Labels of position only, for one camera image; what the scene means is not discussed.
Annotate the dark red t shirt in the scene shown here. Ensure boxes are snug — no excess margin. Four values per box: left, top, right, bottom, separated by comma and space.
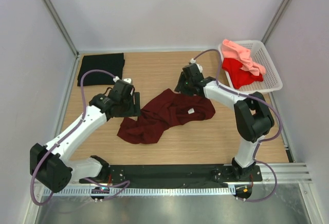
117, 89, 215, 144

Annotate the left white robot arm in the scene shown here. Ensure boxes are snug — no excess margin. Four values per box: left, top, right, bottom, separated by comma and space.
30, 79, 140, 193

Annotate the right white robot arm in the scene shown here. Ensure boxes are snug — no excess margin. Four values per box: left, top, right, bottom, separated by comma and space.
175, 63, 275, 181

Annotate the folded black t shirt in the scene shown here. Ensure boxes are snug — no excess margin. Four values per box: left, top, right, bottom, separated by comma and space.
77, 53, 125, 87

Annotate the bright red t shirt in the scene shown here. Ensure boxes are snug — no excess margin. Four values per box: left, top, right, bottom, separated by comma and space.
222, 58, 264, 89

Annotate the pink t shirt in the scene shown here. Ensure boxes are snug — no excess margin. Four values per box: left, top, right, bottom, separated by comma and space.
221, 39, 266, 76

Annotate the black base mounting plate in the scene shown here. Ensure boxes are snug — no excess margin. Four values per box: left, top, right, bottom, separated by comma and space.
94, 164, 263, 189

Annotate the white plastic basket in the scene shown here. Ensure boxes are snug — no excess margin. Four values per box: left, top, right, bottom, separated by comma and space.
217, 40, 284, 95

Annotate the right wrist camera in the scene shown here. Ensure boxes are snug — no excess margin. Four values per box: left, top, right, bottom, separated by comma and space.
196, 64, 203, 73

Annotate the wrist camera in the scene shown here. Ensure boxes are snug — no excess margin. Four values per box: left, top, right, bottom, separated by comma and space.
123, 78, 133, 85
196, 64, 203, 73

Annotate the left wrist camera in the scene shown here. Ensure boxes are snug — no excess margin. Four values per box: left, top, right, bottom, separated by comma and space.
123, 78, 133, 85

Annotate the white slotted cable duct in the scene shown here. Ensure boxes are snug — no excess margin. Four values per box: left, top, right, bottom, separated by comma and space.
53, 185, 235, 196

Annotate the aluminium front rail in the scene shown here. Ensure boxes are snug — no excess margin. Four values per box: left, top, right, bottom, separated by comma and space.
69, 163, 310, 184

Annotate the left aluminium frame post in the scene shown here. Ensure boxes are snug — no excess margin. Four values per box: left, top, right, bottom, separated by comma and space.
42, 0, 79, 57

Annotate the aluminium frame post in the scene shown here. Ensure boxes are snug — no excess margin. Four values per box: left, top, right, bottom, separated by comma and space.
261, 0, 292, 44
42, 0, 79, 57

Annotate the right aluminium frame post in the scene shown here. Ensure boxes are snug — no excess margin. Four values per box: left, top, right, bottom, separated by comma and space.
261, 0, 292, 44

